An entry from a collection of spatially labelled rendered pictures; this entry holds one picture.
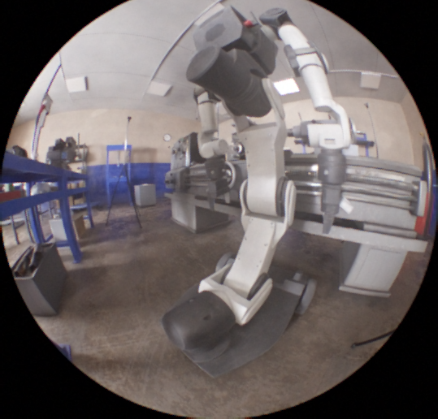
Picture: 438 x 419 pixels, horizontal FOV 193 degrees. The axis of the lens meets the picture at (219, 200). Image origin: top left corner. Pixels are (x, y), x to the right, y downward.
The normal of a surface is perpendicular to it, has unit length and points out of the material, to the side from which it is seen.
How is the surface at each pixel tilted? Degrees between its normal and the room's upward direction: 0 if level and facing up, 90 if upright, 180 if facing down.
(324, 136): 101
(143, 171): 90
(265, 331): 0
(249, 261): 60
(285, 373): 0
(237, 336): 0
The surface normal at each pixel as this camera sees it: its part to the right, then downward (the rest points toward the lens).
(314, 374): 0.00, -0.99
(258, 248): -0.59, -0.40
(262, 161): -0.67, 0.29
